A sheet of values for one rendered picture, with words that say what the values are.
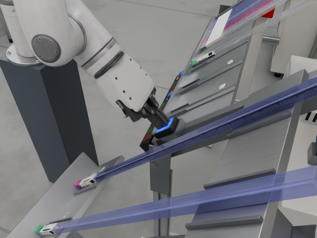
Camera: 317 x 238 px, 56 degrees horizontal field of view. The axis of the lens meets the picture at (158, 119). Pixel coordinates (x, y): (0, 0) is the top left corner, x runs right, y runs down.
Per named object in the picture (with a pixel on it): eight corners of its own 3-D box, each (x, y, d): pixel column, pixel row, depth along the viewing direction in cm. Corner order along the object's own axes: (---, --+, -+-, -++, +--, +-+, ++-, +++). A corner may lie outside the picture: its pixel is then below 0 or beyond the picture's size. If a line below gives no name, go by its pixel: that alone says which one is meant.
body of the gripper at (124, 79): (105, 55, 64) (139, 93, 68) (80, 82, 57) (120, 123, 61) (127, 38, 59) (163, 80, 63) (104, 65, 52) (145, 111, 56)
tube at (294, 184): (40, 236, 54) (34, 231, 54) (46, 229, 55) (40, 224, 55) (322, 195, 17) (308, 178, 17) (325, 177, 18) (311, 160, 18)
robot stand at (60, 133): (48, 181, 149) (-4, 58, 101) (70, 155, 161) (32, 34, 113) (79, 193, 143) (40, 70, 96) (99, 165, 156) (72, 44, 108)
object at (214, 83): (166, 144, 72) (158, 135, 71) (220, 25, 118) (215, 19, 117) (235, 119, 60) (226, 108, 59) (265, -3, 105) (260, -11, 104)
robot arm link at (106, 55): (96, 50, 63) (106, 61, 64) (74, 72, 57) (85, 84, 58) (120, 29, 58) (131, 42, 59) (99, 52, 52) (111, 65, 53)
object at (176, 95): (170, 153, 74) (151, 133, 72) (221, 32, 119) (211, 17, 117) (173, 151, 73) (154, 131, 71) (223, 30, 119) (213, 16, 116)
